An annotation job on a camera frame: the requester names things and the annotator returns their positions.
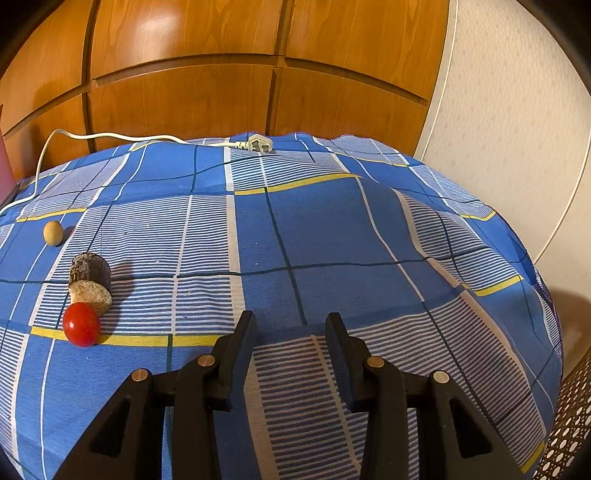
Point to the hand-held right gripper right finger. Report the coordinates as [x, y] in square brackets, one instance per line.
[344, 369]

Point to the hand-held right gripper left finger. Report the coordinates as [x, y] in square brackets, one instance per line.
[240, 360]

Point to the dark brown round fruit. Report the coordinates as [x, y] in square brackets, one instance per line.
[94, 274]

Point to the small tan round fruit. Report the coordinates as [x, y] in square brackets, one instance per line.
[53, 233]

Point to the blue checked tablecloth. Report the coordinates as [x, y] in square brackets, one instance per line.
[323, 221]

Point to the red tomato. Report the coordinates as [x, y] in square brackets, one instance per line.
[81, 325]

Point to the woven rattan chair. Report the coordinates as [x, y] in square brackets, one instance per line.
[572, 424]

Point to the wooden headboard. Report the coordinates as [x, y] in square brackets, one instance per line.
[184, 92]

